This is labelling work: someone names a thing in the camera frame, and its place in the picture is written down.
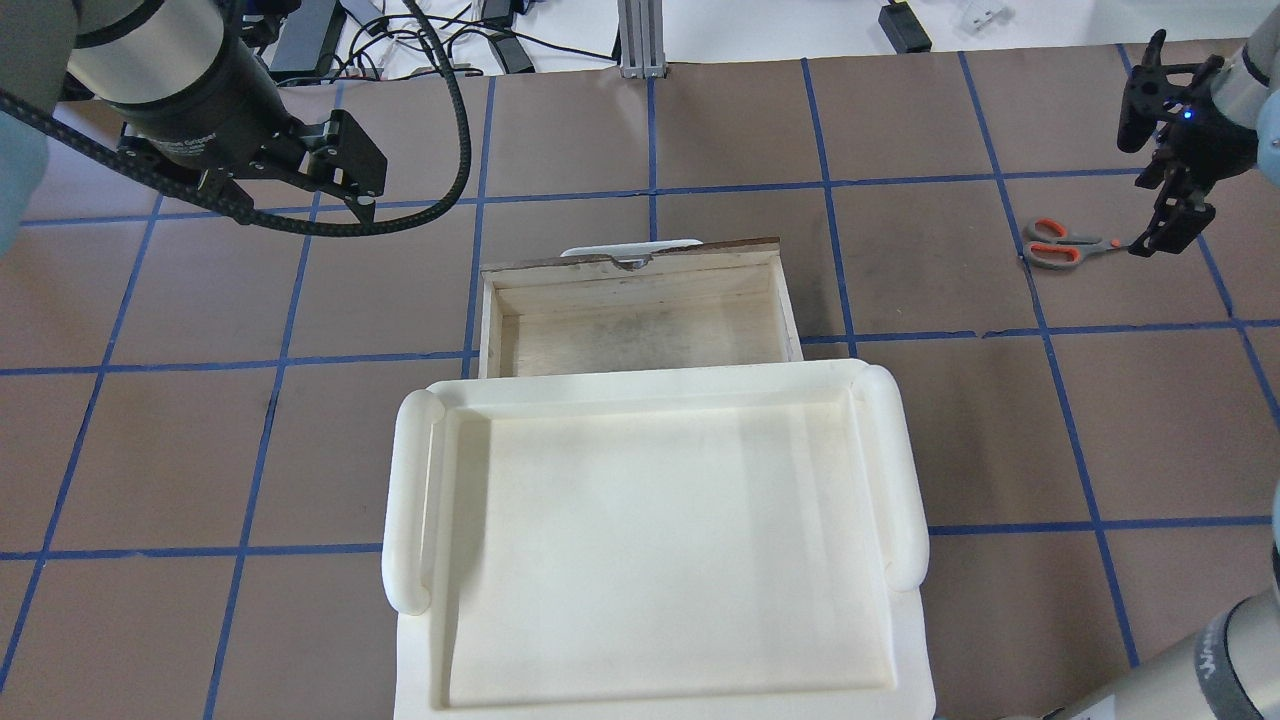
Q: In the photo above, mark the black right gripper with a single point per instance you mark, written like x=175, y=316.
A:
x=1216, y=147

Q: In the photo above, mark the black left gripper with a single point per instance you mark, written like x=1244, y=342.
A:
x=205, y=108

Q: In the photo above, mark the grey orange scissors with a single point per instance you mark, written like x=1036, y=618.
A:
x=1050, y=245

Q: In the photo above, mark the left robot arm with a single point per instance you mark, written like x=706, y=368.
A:
x=168, y=94

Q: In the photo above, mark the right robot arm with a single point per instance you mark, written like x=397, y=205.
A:
x=1228, y=669

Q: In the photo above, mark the black power adapter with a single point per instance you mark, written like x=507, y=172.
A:
x=903, y=29

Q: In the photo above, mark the white plastic tray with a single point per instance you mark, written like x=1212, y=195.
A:
x=726, y=542

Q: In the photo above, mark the wooden drawer with white handle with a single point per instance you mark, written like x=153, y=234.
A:
x=638, y=306

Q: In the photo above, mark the aluminium frame post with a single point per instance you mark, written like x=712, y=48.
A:
x=641, y=53

